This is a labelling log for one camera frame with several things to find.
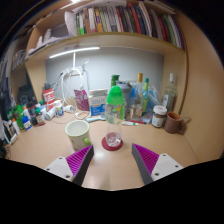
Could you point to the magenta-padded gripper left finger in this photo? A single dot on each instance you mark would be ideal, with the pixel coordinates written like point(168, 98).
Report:
point(78, 160)

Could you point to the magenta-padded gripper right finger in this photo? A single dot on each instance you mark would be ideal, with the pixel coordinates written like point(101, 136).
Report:
point(146, 159)

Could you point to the clear bottle with green cap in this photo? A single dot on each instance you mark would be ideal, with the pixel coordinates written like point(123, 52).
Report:
point(115, 113)

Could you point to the flat round red coaster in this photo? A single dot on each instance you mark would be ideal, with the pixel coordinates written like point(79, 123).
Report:
point(106, 146)

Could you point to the red and white pen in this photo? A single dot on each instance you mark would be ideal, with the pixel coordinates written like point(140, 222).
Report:
point(130, 123)

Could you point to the brown jar with white lid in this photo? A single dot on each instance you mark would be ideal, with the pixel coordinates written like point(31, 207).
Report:
point(159, 116)

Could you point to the brown mug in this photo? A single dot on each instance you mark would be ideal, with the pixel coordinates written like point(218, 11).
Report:
point(173, 123)

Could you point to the light blue brush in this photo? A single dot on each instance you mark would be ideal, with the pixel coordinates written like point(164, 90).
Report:
point(96, 118)

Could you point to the white pill bottle blue label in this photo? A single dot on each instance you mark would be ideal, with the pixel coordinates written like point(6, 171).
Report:
point(59, 109)

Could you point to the dark bottle with red label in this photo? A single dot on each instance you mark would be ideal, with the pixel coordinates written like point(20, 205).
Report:
point(40, 117)

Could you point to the blue and white carton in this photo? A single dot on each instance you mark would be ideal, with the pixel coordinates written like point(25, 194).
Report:
point(97, 103)

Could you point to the maroon pouch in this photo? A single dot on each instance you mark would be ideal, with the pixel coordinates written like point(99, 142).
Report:
point(81, 100)

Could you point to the green-necked glass bottle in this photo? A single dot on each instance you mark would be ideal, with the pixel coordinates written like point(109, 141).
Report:
point(145, 98)

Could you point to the clear bottle with yellow cap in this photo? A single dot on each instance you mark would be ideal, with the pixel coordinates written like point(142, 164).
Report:
point(137, 96)

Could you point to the white jar with blue lid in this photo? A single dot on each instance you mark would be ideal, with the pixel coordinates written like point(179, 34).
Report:
point(26, 123)

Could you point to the red and white can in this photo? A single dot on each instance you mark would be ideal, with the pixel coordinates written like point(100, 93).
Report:
point(49, 99)

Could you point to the clear glass bottle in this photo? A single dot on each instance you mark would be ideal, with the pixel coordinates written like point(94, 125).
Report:
point(169, 93)

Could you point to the green plastic jar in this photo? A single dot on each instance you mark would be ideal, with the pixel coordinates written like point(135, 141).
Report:
point(18, 116)

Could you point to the tall dark green bottle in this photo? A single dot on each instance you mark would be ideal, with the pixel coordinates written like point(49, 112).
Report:
point(114, 80)

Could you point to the wooden shelf unit with books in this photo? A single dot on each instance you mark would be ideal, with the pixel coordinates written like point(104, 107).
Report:
point(200, 83)

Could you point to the white LED light bar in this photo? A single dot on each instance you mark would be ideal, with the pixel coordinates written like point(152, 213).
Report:
point(75, 52)

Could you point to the white wall power outlet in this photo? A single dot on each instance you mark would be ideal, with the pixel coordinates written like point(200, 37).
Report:
point(68, 71)

